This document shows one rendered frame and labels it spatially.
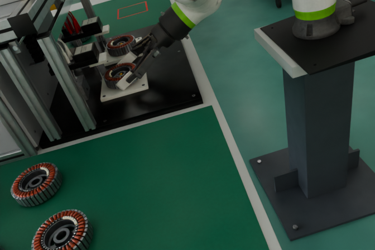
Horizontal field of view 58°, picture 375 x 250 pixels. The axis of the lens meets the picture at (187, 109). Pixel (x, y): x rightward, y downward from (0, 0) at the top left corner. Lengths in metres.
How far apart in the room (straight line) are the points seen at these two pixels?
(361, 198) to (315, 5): 0.87
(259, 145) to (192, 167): 1.13
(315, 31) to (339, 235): 0.81
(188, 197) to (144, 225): 0.10
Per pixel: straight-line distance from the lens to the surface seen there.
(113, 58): 1.29
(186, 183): 0.74
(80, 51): 1.06
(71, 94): 0.92
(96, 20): 1.27
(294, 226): 1.52
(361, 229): 1.57
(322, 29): 1.16
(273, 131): 1.95
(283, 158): 1.78
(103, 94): 1.08
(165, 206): 0.72
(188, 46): 1.29
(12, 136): 1.00
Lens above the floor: 1.30
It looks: 35 degrees down
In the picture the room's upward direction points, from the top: 16 degrees counter-clockwise
